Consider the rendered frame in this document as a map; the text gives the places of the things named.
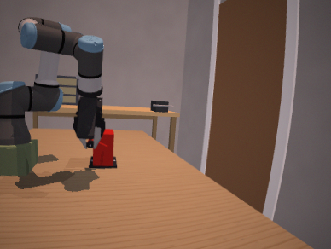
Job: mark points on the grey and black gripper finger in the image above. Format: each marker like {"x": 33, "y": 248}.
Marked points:
{"x": 99, "y": 130}
{"x": 75, "y": 129}

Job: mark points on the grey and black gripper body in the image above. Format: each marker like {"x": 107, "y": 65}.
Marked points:
{"x": 99, "y": 103}

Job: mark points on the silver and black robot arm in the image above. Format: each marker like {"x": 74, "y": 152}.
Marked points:
{"x": 45, "y": 95}

